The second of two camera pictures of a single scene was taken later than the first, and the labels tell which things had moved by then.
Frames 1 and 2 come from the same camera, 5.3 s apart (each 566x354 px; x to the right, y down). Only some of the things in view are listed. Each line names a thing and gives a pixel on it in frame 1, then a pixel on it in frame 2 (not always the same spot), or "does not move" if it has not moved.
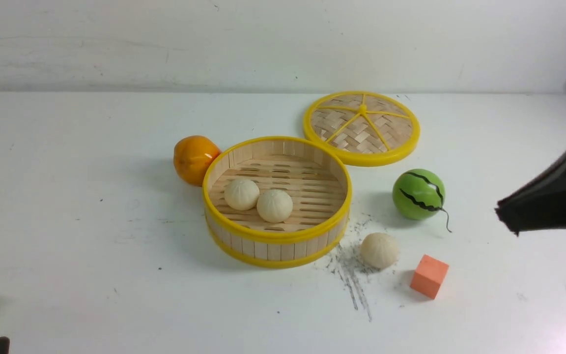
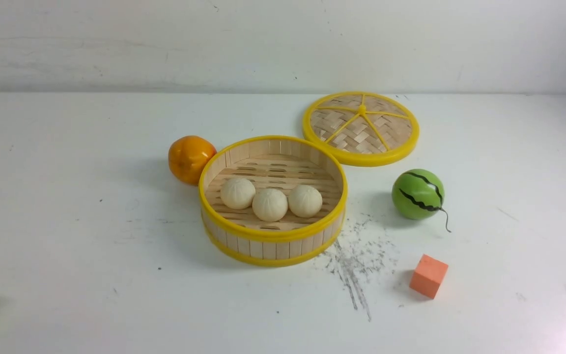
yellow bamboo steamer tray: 320,185 does not move
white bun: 241,194 does not move
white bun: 379,250 -> 305,201
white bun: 274,205 does not move
